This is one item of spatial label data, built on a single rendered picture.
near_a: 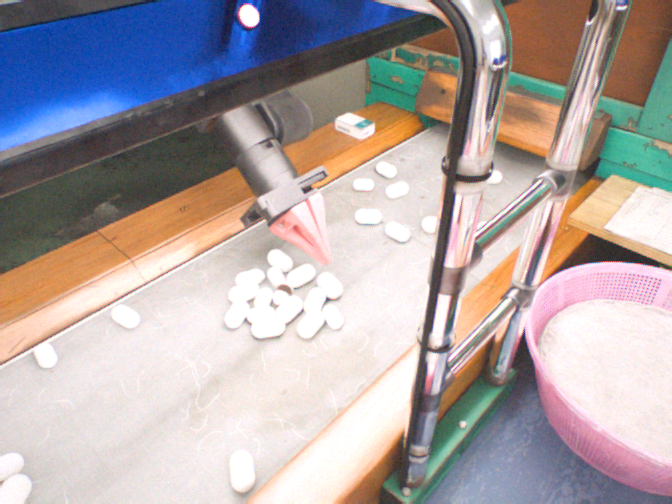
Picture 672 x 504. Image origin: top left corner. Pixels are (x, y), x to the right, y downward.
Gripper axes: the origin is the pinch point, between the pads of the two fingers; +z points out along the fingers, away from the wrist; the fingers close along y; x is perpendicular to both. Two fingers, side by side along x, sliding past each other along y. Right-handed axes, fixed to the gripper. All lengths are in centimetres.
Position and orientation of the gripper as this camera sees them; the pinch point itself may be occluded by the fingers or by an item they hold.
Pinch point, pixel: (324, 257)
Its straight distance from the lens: 60.4
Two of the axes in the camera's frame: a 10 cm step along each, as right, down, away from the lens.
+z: 5.5, 8.4, 0.0
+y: 6.9, -4.5, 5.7
